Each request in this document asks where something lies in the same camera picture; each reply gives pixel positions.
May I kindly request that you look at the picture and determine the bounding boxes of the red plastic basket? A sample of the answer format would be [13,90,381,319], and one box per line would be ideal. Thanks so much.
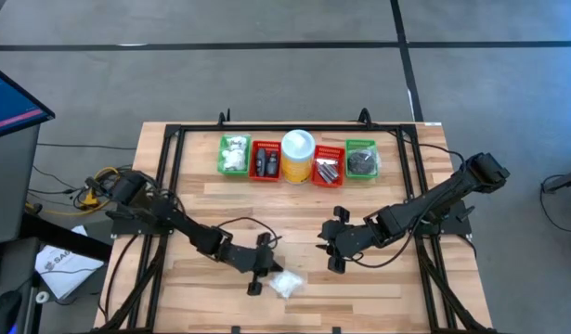
[248,140,283,182]
[311,144,346,188]

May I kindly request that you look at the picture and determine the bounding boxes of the clear bag of metal items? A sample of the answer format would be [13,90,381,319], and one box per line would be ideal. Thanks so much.
[315,157,341,185]

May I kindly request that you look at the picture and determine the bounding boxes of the blue screen monitor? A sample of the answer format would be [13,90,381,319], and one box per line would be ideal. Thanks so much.
[0,62,57,143]

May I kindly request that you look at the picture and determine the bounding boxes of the clear bag of cotton balls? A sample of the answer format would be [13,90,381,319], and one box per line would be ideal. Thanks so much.
[268,270,305,300]

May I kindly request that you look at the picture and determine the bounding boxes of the grey stand leg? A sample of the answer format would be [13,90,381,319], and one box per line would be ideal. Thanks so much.
[541,166,571,195]

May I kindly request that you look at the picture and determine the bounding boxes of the green plastic basket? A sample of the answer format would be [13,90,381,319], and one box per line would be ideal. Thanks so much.
[216,133,253,176]
[344,138,380,180]

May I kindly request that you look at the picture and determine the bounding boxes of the yellow cable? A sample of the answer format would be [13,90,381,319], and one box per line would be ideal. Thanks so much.
[24,166,123,218]

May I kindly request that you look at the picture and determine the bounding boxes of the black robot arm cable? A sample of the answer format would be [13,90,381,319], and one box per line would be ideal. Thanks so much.
[390,129,467,171]

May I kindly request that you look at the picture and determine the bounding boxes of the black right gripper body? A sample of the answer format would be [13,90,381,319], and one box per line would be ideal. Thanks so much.
[316,220,377,259]

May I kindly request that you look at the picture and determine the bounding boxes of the clear bag of black items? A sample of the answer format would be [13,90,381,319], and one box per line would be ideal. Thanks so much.
[347,148,382,178]

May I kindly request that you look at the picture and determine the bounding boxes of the white paper sheet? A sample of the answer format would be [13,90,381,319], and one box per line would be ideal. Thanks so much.
[33,243,105,301]

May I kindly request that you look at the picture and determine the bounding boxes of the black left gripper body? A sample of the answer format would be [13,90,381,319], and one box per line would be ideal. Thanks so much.
[214,240,285,279]

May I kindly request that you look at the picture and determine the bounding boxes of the yellow disinfecting wipes canister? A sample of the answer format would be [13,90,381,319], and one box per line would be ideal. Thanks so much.
[279,128,317,186]

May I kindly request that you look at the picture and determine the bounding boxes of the black floor cable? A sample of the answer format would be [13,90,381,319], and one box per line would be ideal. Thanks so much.
[36,142,137,152]

